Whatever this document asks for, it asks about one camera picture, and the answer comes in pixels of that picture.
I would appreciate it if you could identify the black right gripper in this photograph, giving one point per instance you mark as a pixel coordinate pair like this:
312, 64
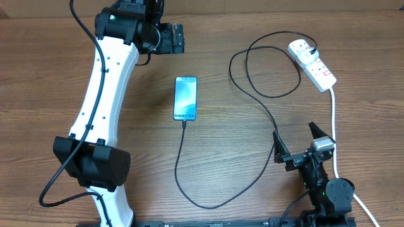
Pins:
294, 160

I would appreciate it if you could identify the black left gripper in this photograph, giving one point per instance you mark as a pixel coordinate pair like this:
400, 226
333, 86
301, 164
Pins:
168, 45

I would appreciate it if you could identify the blue Galaxy S24 smartphone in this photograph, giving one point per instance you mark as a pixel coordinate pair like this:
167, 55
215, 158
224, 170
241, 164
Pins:
185, 98

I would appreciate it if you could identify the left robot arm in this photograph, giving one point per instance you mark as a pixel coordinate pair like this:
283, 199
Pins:
89, 153

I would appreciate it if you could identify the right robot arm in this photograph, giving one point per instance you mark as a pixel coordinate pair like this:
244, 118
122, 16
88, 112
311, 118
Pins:
331, 199

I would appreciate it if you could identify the white charger plug adapter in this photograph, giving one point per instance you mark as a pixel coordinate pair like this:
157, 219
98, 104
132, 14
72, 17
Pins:
308, 56

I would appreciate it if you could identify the white power strip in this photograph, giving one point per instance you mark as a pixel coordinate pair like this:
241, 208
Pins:
317, 72

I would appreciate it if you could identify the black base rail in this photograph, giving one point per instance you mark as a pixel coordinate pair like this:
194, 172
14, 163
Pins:
214, 223

